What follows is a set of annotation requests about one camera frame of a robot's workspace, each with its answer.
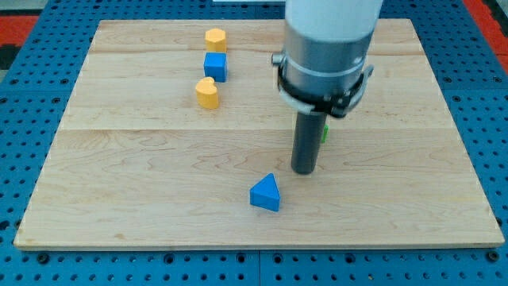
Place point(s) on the yellow hexagon block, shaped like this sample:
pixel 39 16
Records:
pixel 216 40

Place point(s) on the light wooden board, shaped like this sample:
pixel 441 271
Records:
pixel 137 164

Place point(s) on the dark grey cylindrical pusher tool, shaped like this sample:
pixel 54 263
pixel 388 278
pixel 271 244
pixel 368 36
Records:
pixel 308 132

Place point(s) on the blue triangle block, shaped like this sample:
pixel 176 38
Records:
pixel 265 193

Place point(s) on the yellow heart block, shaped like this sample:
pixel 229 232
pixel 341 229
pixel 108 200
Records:
pixel 207 93

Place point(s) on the blue cube block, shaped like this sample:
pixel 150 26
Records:
pixel 215 66

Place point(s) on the blue perforated metal base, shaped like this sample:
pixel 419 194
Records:
pixel 43 45

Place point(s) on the green star block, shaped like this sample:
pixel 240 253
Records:
pixel 324 134

